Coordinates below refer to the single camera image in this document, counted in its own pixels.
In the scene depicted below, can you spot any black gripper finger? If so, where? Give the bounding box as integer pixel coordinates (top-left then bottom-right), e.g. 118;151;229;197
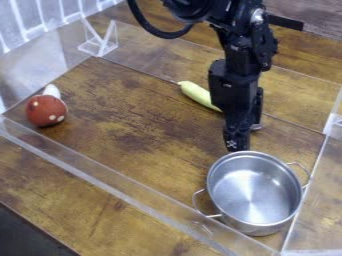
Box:
223;118;250;152

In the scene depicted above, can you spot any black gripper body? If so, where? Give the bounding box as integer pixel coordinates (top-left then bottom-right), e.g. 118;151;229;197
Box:
208;59;263;131

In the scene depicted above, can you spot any green handled metal spoon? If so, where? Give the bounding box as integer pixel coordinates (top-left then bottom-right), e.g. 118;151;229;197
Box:
178;81;222;113

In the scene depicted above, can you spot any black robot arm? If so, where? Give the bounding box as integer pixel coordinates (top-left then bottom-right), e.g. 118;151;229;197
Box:
162;0;278;152

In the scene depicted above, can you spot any stainless steel pot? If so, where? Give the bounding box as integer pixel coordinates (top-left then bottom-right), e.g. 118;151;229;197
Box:
192;151;310;236

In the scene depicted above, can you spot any black strip on table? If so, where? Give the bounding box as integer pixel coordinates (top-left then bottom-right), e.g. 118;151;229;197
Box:
269;15;305;31

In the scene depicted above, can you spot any red toy mushroom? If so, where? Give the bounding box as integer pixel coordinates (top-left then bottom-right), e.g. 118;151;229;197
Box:
25;84;68;127

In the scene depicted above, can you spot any clear acrylic triangular bracket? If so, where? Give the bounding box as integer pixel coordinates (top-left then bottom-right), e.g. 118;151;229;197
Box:
78;19;119;57

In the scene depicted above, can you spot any black cable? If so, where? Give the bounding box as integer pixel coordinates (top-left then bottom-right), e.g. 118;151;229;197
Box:
126;0;198;40

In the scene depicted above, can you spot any clear acrylic enclosure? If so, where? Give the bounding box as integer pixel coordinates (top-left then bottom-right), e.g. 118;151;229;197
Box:
0;5;342;256

